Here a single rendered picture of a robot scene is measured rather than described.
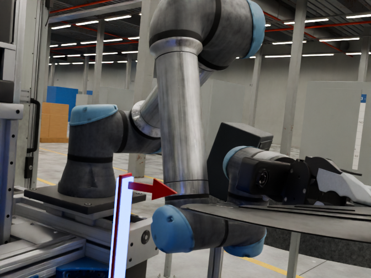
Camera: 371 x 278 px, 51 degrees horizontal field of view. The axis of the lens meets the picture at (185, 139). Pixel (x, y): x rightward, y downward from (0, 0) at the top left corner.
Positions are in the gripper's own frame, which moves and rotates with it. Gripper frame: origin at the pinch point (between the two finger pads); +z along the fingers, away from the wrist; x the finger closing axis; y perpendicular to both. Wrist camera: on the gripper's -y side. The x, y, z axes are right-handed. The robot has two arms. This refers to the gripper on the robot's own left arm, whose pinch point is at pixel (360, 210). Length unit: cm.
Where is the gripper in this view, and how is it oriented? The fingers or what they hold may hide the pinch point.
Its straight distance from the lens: 45.8
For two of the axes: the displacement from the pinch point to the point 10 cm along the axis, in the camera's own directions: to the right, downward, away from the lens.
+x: -1.9, 9.8, 0.3
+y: 9.4, 1.8, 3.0
